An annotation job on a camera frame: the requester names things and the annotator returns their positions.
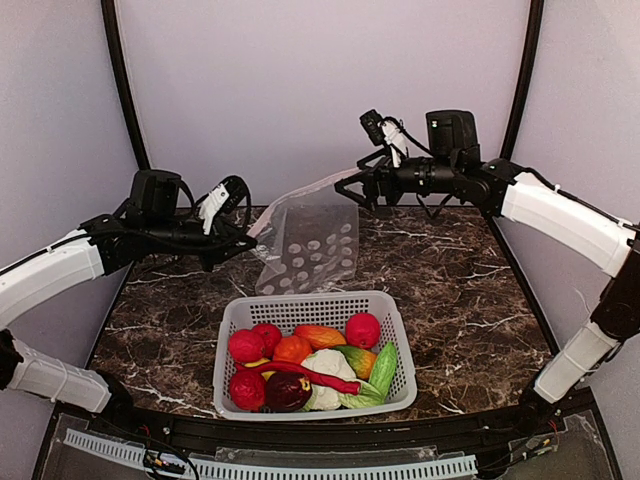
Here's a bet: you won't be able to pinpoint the clear zip top bag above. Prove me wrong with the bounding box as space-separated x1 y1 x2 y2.
249 168 359 295

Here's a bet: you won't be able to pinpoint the white cauliflower toy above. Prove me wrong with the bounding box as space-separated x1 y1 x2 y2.
301 349 357 411

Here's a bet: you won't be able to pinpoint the red chili pepper toy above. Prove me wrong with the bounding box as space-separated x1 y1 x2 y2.
236 361 362 395

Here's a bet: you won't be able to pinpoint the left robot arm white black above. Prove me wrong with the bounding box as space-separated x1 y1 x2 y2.
1 169 256 414

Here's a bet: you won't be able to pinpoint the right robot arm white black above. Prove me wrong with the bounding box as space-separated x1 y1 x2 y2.
335 110 639 420

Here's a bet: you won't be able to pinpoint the red tomato fruit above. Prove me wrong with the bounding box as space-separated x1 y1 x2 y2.
252 323 282 358

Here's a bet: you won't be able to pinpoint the red wrinkled fruit left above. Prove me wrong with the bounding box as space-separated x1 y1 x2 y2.
228 329 265 364

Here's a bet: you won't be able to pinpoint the red wrinkled fruit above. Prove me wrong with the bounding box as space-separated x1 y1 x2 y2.
345 312 381 349
229 371 266 412
228 329 265 364

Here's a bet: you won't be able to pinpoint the white perforated plastic basket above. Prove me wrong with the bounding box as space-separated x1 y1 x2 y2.
213 291 417 421

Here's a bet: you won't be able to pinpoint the orange pumpkin toy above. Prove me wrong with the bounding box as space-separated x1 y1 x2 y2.
272 335 313 364

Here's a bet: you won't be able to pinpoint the orange yellow mango toy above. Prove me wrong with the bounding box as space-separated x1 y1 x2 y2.
294 325 347 350

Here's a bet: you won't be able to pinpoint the yellow lemon toy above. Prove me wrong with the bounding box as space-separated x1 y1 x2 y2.
248 356 277 382

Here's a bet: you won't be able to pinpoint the red wrinkled fruit right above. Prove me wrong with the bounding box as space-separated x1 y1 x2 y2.
345 312 381 349

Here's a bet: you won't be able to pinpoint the red wrinkled fruit front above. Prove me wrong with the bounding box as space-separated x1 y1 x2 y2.
229 371 266 412

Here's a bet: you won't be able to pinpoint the green orange mango toy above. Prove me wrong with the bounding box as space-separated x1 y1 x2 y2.
334 345 377 380

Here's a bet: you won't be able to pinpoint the green bitter gourd toy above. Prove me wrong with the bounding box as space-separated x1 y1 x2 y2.
369 342 398 397

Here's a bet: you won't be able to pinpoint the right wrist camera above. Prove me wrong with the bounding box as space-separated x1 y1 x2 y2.
359 110 409 168

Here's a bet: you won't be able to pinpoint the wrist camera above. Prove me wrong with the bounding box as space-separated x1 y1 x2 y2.
359 110 409 168
197 175 247 235

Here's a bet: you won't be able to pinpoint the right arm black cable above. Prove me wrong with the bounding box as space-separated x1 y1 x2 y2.
397 117 456 221

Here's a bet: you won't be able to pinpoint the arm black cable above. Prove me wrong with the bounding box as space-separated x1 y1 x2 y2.
397 117 456 221
177 174 254 241

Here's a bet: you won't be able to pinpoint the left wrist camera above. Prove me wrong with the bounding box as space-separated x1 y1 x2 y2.
197 175 247 235

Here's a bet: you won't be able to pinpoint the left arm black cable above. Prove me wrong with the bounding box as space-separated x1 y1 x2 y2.
177 174 254 241

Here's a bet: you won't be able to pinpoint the right black frame post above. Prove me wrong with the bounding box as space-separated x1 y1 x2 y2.
500 0 545 160

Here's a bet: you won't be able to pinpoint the black frame post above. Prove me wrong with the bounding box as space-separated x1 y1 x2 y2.
500 0 545 160
100 0 151 170

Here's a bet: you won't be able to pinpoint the left electronics board wires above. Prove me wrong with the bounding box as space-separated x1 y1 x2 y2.
134 424 201 480

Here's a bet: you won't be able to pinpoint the electronics board wires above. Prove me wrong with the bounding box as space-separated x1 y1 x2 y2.
509 419 566 464
134 424 201 480

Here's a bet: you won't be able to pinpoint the white slotted cable duct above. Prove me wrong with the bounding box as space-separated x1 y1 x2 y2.
63 428 478 479

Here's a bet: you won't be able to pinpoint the left black frame post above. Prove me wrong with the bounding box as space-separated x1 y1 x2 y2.
100 0 151 170

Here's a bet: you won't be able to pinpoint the black front rail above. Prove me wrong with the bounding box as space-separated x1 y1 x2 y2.
42 388 619 479

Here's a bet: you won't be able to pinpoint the right electronics board wires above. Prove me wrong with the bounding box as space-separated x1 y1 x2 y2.
509 419 566 464

